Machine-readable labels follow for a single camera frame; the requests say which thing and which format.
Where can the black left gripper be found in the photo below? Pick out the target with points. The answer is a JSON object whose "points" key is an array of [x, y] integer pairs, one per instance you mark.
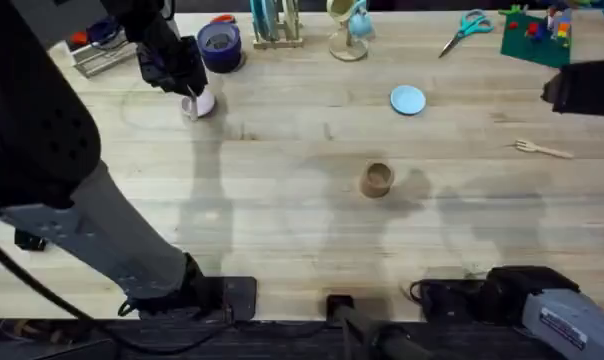
{"points": [[174, 60]]}

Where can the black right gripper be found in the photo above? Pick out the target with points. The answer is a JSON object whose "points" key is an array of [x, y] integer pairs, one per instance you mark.
{"points": [[587, 89]]}

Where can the pale wooden spoon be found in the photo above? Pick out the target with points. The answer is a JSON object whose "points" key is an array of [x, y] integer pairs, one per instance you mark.
{"points": [[193, 107]]}

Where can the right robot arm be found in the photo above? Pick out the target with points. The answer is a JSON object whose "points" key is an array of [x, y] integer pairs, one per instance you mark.
{"points": [[557, 315]]}

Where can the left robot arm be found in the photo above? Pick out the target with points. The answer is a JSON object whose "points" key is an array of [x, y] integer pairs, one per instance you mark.
{"points": [[32, 125]]}

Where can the blue plate in rack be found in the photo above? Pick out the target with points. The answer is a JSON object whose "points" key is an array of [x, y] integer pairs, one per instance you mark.
{"points": [[263, 20]]}

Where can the pale plate in rack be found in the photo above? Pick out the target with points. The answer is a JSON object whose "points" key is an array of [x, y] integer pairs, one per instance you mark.
{"points": [[291, 17]]}

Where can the small blue plate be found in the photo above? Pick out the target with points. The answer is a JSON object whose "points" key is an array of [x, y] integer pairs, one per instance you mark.
{"points": [[407, 100]]}

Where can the brown round cup container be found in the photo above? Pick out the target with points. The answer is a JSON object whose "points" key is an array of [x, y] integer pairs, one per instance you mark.
{"points": [[377, 180]]}

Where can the purple tape roll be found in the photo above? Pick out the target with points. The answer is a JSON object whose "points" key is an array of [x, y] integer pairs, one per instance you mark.
{"points": [[220, 47]]}

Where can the green board with toy blocks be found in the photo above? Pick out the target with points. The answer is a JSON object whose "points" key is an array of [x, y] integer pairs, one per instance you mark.
{"points": [[534, 42]]}

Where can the pale wooden fork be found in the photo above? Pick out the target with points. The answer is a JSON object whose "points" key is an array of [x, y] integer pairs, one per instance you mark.
{"points": [[544, 149]]}

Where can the orange tool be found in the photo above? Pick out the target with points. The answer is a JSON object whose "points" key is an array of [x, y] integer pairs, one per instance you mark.
{"points": [[223, 19]]}

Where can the wooden peg rack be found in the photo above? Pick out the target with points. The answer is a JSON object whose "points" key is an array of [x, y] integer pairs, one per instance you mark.
{"points": [[278, 43]]}

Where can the metal tray with tools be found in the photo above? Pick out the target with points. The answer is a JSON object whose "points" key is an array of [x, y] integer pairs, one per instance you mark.
{"points": [[102, 57]]}

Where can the wooden cup stand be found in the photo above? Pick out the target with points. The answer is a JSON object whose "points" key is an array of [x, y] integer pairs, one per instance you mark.
{"points": [[348, 49]]}

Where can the yellow-green cup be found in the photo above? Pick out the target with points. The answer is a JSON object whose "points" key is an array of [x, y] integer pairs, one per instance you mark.
{"points": [[339, 9]]}

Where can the light blue cup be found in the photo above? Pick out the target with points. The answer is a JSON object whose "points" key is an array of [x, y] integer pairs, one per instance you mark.
{"points": [[361, 24]]}

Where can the black table clamp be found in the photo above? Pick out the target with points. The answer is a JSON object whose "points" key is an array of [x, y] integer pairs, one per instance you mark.
{"points": [[30, 241]]}

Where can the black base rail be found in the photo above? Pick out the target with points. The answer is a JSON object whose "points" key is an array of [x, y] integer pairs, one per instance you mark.
{"points": [[282, 342]]}

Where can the black centre post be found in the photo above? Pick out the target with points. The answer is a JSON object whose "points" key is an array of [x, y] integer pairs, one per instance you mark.
{"points": [[362, 325]]}

